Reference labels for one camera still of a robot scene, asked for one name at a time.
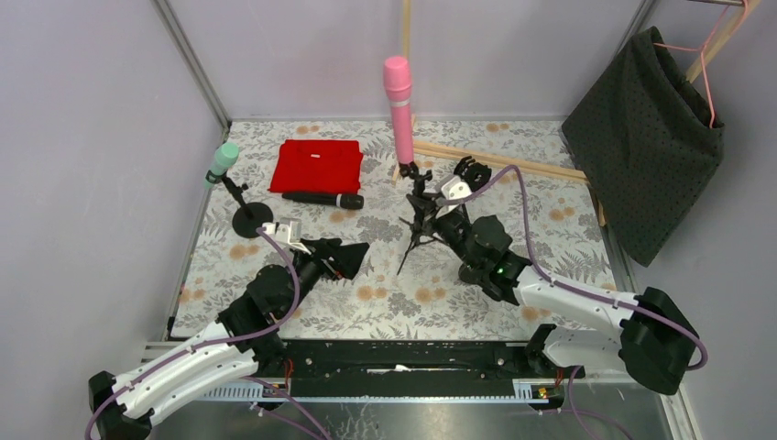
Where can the red folded cloth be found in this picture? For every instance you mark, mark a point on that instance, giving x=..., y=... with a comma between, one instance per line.
x=317, y=166

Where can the wooden clothes rack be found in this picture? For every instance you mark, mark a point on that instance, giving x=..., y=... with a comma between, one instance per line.
x=405, y=30

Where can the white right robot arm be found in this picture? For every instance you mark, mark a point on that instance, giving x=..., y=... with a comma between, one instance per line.
x=645, y=335

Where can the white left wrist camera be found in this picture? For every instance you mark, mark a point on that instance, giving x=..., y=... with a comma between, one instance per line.
x=287, y=232

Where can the black tripod mic stand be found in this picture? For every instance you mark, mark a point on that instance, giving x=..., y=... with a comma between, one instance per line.
x=417, y=199

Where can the round-base mic stand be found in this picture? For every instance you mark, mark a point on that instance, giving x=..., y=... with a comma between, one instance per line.
x=249, y=217
x=473, y=170

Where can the black microphone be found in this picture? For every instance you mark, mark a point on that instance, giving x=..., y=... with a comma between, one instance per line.
x=345, y=201

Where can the dark dotted hanging garment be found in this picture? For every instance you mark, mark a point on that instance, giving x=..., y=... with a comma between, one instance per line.
x=647, y=142

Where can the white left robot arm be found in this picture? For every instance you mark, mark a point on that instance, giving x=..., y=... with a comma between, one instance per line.
x=242, y=340

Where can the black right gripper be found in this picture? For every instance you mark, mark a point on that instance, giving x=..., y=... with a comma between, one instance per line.
x=438, y=209

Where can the mint green microphone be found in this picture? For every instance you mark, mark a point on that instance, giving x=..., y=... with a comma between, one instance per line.
x=224, y=158

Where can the pink microphone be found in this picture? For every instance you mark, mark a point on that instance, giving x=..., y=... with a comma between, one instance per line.
x=397, y=85

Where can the floral table mat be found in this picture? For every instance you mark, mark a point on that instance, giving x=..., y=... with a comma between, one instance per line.
x=552, y=219

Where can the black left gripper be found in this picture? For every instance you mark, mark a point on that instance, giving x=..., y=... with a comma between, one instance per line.
x=327, y=259

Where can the pink clothes hanger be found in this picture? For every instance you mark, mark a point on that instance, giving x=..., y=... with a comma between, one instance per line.
x=710, y=101

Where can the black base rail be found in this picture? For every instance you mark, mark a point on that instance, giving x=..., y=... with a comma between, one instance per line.
x=393, y=369

